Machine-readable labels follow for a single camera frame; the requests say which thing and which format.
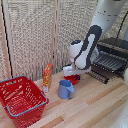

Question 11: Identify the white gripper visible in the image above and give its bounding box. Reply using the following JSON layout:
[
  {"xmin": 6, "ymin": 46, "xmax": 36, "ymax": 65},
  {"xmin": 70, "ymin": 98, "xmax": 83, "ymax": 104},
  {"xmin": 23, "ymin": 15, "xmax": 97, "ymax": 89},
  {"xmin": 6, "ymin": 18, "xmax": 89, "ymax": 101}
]
[{"xmin": 62, "ymin": 64, "xmax": 84, "ymax": 82}]

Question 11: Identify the red bowl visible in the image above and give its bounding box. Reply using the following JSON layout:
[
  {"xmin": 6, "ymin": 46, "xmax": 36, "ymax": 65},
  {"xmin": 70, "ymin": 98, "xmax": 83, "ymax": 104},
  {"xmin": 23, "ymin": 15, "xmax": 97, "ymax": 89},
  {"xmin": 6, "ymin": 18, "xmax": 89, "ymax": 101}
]
[{"xmin": 63, "ymin": 74, "xmax": 81, "ymax": 86}]

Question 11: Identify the black toaster oven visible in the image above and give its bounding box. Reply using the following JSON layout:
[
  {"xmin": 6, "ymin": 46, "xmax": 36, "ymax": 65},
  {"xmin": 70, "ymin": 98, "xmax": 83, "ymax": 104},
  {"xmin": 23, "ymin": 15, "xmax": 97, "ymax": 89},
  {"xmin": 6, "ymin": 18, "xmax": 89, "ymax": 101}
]
[{"xmin": 94, "ymin": 37, "xmax": 128, "ymax": 80}]

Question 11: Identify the blue plastic pitcher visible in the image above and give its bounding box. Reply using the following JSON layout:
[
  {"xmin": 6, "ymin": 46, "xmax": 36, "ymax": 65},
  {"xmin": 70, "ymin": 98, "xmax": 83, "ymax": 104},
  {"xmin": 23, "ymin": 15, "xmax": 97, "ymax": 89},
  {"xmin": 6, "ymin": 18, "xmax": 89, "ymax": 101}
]
[{"xmin": 57, "ymin": 79, "xmax": 76, "ymax": 100}]

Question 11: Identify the red plastic shopping basket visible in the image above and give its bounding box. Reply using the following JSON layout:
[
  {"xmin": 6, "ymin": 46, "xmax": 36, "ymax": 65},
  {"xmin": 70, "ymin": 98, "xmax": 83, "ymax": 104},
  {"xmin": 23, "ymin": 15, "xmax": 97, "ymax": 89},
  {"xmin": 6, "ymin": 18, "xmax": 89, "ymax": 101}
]
[{"xmin": 0, "ymin": 75, "xmax": 50, "ymax": 128}]

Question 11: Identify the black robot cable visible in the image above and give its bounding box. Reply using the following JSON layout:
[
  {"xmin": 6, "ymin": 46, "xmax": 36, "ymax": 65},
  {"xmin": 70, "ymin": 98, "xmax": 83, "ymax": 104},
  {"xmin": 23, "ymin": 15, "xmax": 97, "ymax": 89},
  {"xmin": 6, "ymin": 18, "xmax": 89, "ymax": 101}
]
[{"xmin": 114, "ymin": 11, "xmax": 128, "ymax": 44}]

